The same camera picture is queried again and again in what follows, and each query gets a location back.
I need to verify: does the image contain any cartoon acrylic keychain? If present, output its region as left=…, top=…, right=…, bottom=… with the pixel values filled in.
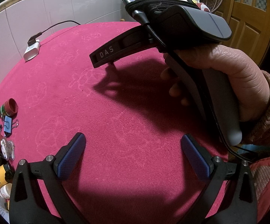
left=0, top=138, right=15, bottom=161

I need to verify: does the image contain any blue binder clip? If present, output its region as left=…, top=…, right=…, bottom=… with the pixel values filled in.
left=4, top=116, right=19, bottom=137

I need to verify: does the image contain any red green cylindrical can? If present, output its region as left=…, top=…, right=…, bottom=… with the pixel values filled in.
left=0, top=98, right=18, bottom=120

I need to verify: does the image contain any person's right hand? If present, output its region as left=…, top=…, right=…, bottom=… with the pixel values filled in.
left=160, top=43, right=270, bottom=122

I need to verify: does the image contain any wooden door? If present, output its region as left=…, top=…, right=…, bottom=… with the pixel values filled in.
left=215, top=0, right=270, bottom=65

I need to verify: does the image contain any pink red tablecloth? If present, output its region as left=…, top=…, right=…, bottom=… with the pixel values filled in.
left=0, top=22, right=227, bottom=223

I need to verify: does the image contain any black plug and cable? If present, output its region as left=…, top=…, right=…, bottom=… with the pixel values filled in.
left=27, top=20, right=81, bottom=47

